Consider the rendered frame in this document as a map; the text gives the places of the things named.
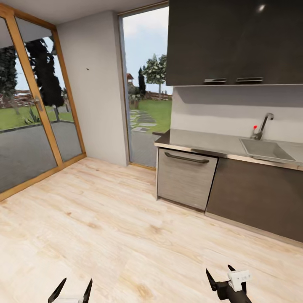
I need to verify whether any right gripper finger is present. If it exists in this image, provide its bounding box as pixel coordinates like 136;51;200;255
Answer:
206;269;221;291
228;265;236;272

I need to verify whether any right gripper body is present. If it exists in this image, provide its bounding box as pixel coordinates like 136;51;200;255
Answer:
217;281;252;303

